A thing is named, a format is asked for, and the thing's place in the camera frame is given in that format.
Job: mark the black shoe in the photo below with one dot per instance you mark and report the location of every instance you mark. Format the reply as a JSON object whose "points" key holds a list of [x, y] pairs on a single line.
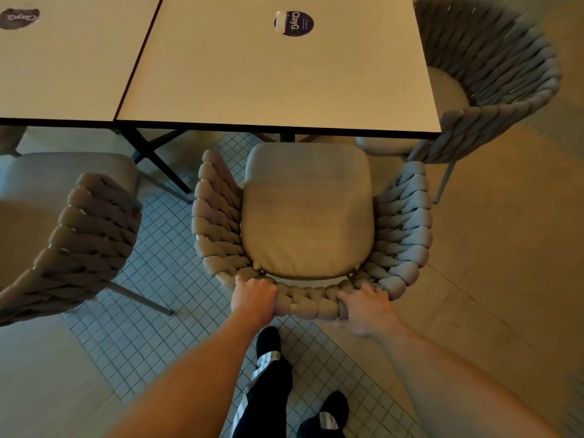
{"points": [[336, 405], [268, 341]]}

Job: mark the round purple sticker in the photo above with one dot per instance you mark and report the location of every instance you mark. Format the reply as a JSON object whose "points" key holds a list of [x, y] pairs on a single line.
{"points": [[18, 18], [296, 23]]}

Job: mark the black metal table base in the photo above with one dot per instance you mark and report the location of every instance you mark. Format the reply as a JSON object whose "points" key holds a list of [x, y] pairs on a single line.
{"points": [[155, 157], [287, 137]]}

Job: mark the beige seat cushion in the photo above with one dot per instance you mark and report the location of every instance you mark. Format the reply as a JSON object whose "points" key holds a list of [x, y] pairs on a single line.
{"points": [[308, 214], [50, 186]]}

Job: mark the person's right hand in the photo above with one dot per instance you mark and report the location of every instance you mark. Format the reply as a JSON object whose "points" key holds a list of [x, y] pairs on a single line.
{"points": [[369, 314]]}

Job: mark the person's left forearm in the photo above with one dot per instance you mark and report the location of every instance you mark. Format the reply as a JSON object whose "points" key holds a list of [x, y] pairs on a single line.
{"points": [[200, 383]]}

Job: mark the person's left fingers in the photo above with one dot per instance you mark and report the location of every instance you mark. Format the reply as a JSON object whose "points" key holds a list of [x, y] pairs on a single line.
{"points": [[255, 283]]}

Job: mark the person's left hand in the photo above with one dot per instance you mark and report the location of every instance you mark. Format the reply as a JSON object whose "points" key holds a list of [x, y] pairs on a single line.
{"points": [[253, 301]]}

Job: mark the person's right thumb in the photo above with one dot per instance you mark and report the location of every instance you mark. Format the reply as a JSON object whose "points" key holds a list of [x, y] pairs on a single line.
{"points": [[343, 323]]}

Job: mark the black striped trousers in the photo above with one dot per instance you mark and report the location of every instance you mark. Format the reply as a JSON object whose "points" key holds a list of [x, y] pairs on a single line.
{"points": [[269, 396]]}

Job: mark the person's right forearm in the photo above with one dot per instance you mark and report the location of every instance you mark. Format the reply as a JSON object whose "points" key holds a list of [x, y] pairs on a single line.
{"points": [[456, 387]]}

